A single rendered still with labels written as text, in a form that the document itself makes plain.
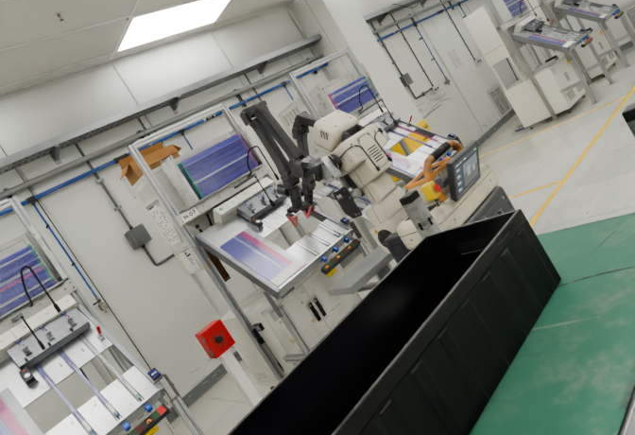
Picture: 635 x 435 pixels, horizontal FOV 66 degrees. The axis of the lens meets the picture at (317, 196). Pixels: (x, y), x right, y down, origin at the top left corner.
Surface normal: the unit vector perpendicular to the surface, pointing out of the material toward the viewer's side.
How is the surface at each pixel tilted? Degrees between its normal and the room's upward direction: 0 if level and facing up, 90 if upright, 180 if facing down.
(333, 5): 90
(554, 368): 0
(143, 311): 90
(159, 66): 90
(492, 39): 90
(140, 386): 47
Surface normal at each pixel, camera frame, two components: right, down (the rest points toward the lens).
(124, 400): 0.05, -0.78
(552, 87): -0.64, 0.46
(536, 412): -0.52, -0.85
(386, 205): 0.52, -0.41
